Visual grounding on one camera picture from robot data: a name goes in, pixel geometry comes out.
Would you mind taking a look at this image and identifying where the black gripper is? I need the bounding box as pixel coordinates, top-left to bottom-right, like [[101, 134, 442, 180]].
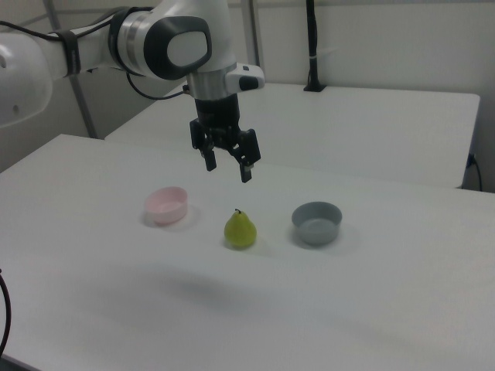
[[189, 94, 261, 184]]

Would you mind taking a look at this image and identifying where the green pear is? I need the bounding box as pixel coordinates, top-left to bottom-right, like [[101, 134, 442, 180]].
[[224, 208, 259, 250]]

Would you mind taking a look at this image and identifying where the pink plastic bowl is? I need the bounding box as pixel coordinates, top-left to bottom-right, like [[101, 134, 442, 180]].
[[144, 185, 189, 227]]

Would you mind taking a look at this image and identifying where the grey plastic bowl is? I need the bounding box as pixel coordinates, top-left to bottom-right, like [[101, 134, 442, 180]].
[[291, 201, 344, 247]]

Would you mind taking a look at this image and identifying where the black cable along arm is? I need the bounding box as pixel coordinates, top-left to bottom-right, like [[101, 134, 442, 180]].
[[0, 7, 193, 100]]

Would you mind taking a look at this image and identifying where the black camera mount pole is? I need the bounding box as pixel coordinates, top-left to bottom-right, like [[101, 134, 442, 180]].
[[302, 0, 327, 93]]

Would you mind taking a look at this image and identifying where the grey metal partition post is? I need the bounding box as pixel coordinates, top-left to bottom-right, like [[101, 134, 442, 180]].
[[45, 0, 98, 139]]

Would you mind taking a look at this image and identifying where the black strap around arm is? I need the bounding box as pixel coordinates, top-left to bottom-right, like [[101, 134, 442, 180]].
[[56, 29, 83, 77]]

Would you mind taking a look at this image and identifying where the thin dark cable with plug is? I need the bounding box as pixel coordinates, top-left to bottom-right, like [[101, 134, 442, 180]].
[[467, 153, 485, 192]]

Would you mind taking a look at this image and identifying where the black cable at table edge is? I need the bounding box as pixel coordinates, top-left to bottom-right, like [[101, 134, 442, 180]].
[[0, 266, 13, 355]]

